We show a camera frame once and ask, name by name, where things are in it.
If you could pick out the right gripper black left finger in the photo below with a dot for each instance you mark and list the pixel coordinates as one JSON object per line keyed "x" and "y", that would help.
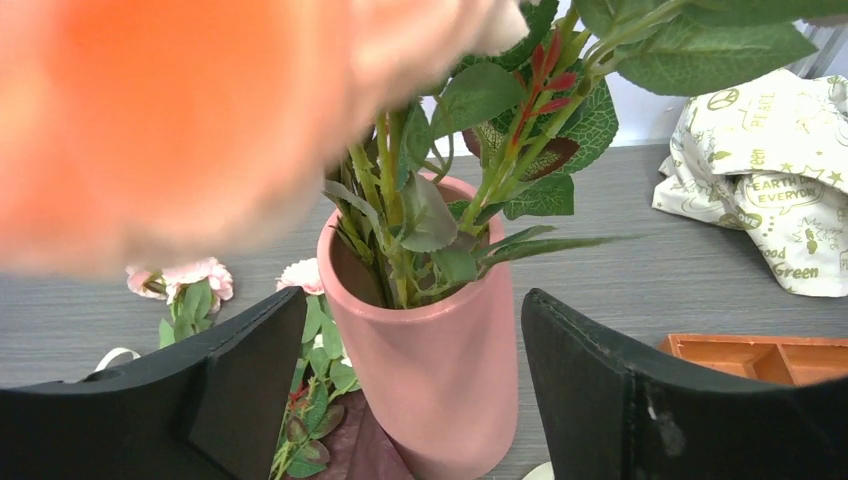
{"x": 207, "y": 407}

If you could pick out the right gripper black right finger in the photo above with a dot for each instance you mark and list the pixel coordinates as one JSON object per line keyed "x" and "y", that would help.
{"x": 613, "y": 407}

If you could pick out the short cream ribbon strip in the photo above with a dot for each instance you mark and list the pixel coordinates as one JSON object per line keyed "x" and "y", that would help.
{"x": 117, "y": 353}

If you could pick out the dark red wrapping paper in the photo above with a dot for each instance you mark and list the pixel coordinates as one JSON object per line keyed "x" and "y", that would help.
{"x": 359, "y": 448}

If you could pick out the green leafy stem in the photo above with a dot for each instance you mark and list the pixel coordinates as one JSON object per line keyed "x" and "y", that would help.
{"x": 427, "y": 256}

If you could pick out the peach double rose stem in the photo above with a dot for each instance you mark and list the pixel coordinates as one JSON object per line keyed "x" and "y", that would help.
{"x": 157, "y": 133}

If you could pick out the pink cylindrical vase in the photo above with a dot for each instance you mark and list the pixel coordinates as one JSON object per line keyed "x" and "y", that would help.
{"x": 441, "y": 380}

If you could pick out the pink white rose stems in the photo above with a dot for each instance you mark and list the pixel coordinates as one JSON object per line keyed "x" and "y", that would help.
{"x": 322, "y": 374}

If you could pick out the pink rose stem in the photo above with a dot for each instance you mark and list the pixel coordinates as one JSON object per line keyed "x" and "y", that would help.
{"x": 193, "y": 292}

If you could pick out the orange wooden compartment tray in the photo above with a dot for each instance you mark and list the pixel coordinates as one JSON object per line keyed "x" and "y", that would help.
{"x": 784, "y": 360}

